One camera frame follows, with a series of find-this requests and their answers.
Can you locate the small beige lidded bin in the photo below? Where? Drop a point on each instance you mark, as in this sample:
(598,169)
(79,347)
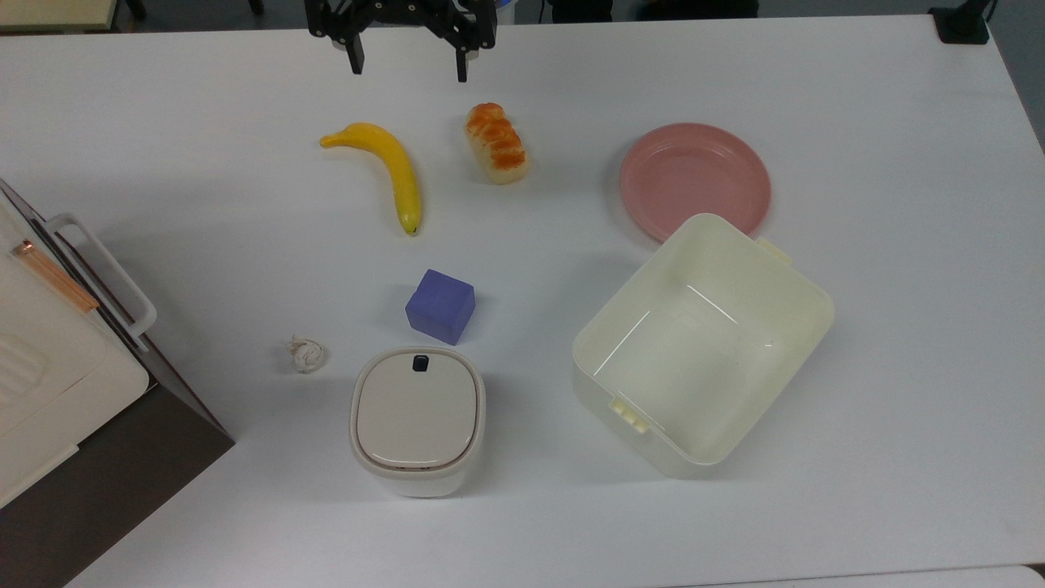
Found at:
(418,416)

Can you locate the beige background table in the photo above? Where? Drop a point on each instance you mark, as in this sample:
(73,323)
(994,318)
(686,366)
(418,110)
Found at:
(49,12)

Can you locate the pink round plate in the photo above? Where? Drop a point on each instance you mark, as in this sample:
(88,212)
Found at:
(694,175)

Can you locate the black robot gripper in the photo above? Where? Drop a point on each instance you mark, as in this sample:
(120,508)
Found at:
(400,12)

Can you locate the dark wood drawer cabinet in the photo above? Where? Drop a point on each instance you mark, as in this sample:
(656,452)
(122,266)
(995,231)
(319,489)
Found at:
(114,482)

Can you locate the cream plastic storage box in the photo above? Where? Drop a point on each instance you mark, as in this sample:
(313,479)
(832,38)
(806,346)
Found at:
(49,384)

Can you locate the purple foam cube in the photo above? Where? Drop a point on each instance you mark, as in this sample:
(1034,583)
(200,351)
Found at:
(441,306)

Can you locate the small crumpled white object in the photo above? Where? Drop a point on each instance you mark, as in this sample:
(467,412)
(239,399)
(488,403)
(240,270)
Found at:
(307,354)

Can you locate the glazed bread loaf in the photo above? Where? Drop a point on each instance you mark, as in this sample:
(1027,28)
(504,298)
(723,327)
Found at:
(496,143)

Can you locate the black table clamp mount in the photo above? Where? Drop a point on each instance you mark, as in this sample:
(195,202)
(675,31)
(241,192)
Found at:
(962,24)

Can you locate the yellow banana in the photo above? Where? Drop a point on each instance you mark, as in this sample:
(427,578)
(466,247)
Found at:
(396,163)

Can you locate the cream plastic open tub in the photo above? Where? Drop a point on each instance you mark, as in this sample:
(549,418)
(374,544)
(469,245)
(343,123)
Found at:
(702,351)

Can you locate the orange tape strip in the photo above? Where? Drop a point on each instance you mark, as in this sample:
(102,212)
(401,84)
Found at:
(57,276)

